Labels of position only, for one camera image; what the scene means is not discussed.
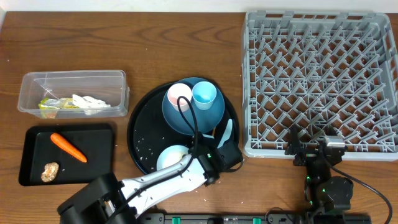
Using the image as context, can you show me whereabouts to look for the orange carrot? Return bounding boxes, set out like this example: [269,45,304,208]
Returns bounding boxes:
[50,133,88,163]

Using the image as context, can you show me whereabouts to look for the black rectangular tray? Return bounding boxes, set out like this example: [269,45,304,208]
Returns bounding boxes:
[19,123,114,186]

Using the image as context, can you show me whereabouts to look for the white napkin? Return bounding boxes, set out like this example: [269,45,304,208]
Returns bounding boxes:
[72,95,111,116]

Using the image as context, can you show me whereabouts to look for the brown walnut-like food scrap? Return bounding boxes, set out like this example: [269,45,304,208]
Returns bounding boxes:
[40,162,59,182]

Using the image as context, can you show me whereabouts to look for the light blue plastic cup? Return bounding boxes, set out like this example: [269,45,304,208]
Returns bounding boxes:
[192,81,217,110]

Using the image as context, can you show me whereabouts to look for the black rail with green clips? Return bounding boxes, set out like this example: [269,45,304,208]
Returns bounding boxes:
[137,211,372,224]

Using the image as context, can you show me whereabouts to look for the yellow green wrapper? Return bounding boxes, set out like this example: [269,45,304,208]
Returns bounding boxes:
[38,98,78,119]

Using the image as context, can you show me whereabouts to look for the light blue bowl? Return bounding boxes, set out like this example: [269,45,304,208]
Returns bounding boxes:
[156,145,188,170]

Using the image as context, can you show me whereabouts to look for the dark blue round plate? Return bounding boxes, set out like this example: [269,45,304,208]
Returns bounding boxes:
[162,77,225,135]

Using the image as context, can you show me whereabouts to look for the black round tray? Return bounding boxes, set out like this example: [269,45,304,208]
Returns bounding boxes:
[127,77,240,174]

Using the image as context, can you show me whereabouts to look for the grey dishwasher rack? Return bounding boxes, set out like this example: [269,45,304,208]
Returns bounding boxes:
[241,11,397,161]

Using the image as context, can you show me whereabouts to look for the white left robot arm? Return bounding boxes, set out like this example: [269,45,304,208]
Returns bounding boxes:
[57,135,243,223]

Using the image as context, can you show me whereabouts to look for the pink plastic cup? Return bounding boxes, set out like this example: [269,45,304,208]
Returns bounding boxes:
[167,83,192,112]

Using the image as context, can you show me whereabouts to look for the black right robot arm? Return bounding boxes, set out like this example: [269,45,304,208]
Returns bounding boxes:
[285,125,353,223]

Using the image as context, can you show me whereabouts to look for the clear plastic bin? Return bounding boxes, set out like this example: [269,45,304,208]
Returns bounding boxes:
[17,70,129,119]

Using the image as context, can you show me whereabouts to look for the light blue plastic knife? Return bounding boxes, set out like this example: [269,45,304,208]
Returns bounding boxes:
[217,119,233,148]

